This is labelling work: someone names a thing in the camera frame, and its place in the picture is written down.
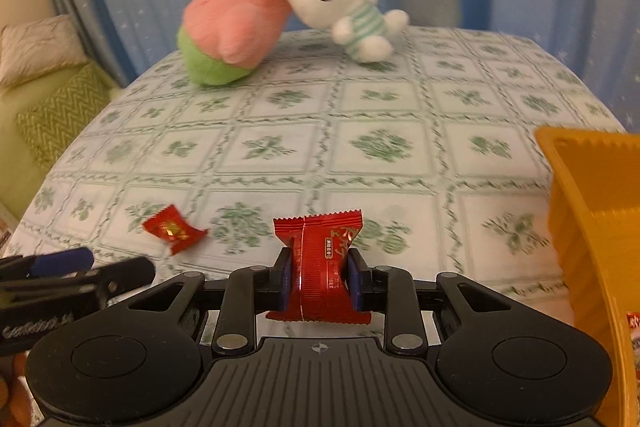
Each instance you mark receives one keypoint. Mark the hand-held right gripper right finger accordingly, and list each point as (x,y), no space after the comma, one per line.
(353,282)

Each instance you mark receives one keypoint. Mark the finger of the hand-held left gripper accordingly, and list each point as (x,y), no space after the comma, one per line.
(62,261)
(125,274)

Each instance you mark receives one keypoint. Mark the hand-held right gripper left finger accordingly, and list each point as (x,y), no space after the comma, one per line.
(283,282)

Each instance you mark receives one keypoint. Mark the red snack packet white label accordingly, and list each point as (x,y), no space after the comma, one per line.
(320,272)

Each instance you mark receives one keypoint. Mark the small red foil candy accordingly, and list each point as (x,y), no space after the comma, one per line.
(172,229)

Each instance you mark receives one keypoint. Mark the orange plastic basket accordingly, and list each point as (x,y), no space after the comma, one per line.
(585,232)

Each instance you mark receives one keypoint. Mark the light green sofa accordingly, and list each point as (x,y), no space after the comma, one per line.
(15,147)

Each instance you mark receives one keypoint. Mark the green floral tablecloth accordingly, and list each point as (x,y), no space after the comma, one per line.
(350,142)

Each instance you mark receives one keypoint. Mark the green zigzag pillow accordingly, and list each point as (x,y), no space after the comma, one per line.
(60,117)

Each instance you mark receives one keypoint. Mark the beige pillow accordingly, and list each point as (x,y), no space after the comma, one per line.
(37,47)

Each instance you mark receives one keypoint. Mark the pink green plush toy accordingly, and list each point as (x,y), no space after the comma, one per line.
(230,22)

